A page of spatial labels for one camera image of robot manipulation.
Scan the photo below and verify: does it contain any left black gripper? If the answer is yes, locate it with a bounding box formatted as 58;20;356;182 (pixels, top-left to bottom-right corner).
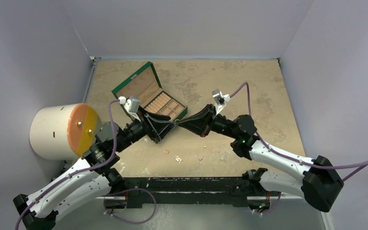
114;105;176;153

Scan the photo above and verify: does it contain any green jewelry tray insert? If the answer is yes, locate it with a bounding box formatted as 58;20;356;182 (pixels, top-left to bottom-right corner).
144;91;188;121

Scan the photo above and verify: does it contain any green jewelry box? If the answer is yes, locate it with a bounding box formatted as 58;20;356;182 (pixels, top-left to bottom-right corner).
112;62;173;123

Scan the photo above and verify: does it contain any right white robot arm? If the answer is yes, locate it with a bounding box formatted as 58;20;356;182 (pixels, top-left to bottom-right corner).
178;104;344;212

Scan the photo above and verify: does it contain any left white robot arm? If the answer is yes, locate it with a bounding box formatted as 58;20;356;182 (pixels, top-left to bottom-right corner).
13;107;176;230

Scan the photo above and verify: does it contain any gold earring cluster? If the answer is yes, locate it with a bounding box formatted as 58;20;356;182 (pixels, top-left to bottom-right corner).
173;155;183;164

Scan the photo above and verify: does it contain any white cylinder orange face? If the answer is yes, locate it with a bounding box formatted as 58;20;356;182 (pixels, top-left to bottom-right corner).
29;103;102;161

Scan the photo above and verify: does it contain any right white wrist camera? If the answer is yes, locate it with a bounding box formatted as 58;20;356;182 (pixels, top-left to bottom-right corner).
212;89;230;115

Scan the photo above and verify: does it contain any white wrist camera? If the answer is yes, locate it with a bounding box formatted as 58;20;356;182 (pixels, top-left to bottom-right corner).
118;96;140;120
212;89;230;115

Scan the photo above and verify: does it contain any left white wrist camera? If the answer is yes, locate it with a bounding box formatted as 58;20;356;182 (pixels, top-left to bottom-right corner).
118;96;140;120

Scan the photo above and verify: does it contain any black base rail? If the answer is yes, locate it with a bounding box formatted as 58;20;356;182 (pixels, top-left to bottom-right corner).
103;167;281;210

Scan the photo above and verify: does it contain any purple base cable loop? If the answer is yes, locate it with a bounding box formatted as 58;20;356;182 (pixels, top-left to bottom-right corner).
103;187;158;225

